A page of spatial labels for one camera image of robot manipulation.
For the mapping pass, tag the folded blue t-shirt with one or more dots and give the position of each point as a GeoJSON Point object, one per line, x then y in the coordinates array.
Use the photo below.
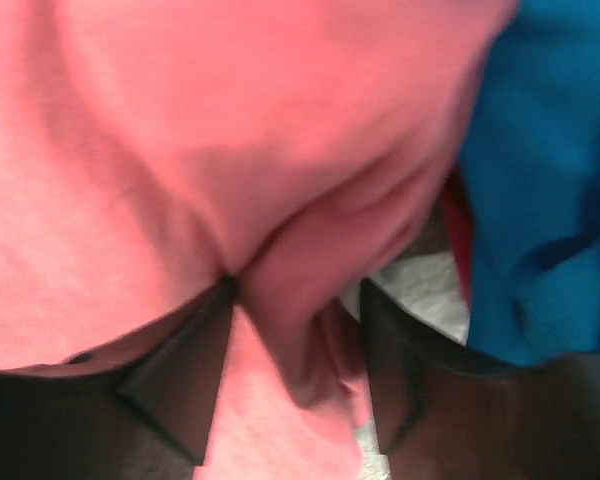
{"type": "Point", "coordinates": [531, 168]}

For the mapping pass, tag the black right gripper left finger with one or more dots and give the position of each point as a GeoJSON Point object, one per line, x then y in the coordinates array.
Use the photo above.
{"type": "Point", "coordinates": [154, 399]}

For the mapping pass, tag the salmon pink t-shirt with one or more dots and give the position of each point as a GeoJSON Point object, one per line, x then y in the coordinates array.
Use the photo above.
{"type": "Point", "coordinates": [148, 148]}

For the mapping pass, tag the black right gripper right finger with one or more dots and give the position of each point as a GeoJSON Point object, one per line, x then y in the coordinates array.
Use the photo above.
{"type": "Point", "coordinates": [395, 345]}

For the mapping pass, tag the folded magenta t-shirt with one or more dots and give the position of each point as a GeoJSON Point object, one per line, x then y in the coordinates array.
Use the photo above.
{"type": "Point", "coordinates": [458, 222]}

